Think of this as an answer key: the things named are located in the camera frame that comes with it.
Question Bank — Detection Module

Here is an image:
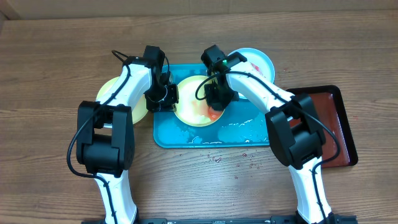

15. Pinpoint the red black sponge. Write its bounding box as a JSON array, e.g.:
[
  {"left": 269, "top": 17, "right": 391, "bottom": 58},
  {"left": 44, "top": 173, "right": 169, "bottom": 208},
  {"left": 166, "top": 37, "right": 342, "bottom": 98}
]
[{"left": 207, "top": 106, "right": 224, "bottom": 121}]

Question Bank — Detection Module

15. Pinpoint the yellow plate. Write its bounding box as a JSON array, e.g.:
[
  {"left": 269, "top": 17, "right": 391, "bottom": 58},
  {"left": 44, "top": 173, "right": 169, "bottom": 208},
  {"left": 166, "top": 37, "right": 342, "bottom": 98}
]
[
  {"left": 96, "top": 77, "right": 148, "bottom": 124},
  {"left": 175, "top": 75, "right": 215, "bottom": 127}
]

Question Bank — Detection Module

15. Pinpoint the light blue plate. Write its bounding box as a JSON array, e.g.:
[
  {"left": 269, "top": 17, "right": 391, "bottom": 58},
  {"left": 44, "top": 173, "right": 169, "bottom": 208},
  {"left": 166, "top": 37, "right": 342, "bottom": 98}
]
[{"left": 226, "top": 48, "right": 275, "bottom": 99}]

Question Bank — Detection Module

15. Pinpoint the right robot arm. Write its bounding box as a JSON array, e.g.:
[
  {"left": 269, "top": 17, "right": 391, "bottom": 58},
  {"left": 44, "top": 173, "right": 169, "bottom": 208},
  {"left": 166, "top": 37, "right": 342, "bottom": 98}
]
[{"left": 200, "top": 45, "right": 340, "bottom": 223}]

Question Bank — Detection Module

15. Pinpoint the teal plastic tray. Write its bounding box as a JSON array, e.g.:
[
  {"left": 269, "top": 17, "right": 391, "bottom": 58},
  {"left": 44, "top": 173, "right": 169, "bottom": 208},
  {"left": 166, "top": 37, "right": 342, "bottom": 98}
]
[{"left": 153, "top": 64, "right": 269, "bottom": 148}]

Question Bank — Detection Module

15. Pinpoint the dark red black tray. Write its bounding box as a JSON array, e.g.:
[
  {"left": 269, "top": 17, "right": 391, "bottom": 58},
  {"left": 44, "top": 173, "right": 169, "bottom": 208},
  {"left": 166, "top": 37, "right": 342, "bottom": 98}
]
[{"left": 289, "top": 85, "right": 358, "bottom": 168}]

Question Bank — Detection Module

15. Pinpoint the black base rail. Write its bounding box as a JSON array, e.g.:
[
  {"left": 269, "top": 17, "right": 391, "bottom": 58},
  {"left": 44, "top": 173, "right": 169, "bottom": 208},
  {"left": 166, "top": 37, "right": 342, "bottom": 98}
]
[{"left": 81, "top": 214, "right": 358, "bottom": 224}]

